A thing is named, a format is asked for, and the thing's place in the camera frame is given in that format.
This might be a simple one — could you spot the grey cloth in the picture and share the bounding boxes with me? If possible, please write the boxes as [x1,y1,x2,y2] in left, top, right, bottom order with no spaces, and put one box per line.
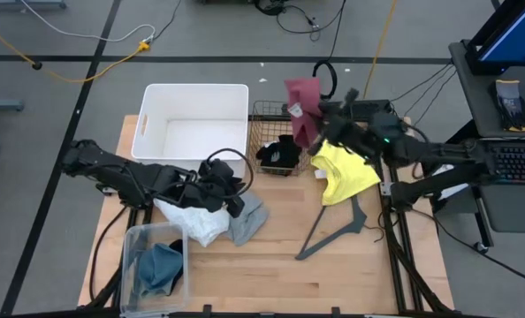
[224,190,270,247]

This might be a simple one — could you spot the metal wire basket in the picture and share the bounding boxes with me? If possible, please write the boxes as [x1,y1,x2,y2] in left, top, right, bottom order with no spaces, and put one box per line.
[247,100,313,177]

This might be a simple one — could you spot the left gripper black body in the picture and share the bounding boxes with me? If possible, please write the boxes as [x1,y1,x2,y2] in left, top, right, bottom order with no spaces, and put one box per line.
[186,176,246,213]

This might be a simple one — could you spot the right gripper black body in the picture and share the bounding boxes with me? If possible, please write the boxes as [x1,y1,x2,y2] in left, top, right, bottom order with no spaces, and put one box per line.
[319,103,381,154]

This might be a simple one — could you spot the black backlit keyboard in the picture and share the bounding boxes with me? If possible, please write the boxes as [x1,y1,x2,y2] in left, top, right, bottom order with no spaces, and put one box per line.
[486,140,525,186]

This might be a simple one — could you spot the grey work gloves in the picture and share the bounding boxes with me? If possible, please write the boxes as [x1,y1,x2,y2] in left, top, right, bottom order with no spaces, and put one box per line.
[493,79,525,133]

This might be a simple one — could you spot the white cloth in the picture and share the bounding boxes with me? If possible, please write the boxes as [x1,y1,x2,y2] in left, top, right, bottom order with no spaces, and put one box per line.
[153,196,232,248]

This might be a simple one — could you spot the maroon cloth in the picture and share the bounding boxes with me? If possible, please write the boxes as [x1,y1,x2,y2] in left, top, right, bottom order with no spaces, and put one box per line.
[284,78,324,149]

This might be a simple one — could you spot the black cloth with logo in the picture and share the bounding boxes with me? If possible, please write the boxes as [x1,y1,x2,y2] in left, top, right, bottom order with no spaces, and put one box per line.
[256,134,303,177]

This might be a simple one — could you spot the white floor cable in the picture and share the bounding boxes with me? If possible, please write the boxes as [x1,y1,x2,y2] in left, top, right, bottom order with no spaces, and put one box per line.
[20,0,157,44]

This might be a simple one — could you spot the yellow cloth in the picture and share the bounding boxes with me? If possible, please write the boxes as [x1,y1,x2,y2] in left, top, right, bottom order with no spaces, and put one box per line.
[310,140,382,207]

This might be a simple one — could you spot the grey furniture base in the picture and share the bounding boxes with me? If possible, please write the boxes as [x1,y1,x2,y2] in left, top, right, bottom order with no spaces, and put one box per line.
[0,0,68,11]

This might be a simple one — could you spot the hanging yellow cable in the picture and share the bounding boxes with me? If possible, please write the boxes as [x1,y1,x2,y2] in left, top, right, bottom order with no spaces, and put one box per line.
[361,0,399,101]

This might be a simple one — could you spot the yellow floor extension cable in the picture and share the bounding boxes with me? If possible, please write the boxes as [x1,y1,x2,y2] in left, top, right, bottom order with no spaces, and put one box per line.
[0,16,151,85]

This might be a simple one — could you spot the grey clothes hanger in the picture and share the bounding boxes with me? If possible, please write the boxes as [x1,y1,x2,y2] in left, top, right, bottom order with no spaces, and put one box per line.
[294,193,369,261]

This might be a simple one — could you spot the black aluminium table frame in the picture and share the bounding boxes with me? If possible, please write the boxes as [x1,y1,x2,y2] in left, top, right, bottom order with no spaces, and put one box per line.
[79,100,460,318]

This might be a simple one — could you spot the black floor cable bundle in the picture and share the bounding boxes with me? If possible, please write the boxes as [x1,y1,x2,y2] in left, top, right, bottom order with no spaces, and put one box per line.
[253,0,347,42]

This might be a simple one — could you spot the clear plastic container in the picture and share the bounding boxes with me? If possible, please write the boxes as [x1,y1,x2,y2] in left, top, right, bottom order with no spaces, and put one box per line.
[119,222,191,317]

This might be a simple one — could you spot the blue ribbed cloth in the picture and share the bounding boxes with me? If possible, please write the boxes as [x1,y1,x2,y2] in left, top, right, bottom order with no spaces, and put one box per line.
[136,242,185,298]

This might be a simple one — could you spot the computer desk cart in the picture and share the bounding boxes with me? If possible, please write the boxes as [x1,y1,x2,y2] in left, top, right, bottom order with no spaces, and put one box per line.
[447,39,525,255]

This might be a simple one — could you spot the hanging black coiled cable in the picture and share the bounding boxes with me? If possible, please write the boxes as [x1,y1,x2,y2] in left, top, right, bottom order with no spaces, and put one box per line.
[310,0,348,102]

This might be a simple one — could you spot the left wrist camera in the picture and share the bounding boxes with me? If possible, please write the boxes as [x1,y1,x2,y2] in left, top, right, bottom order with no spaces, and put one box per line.
[199,158,235,186]

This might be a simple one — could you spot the white perforated plastic bin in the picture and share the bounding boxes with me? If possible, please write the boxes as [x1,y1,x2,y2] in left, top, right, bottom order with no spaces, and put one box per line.
[131,82,250,180]

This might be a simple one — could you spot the black computer monitor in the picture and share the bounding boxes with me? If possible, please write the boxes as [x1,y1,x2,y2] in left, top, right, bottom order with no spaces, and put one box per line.
[465,0,525,76]

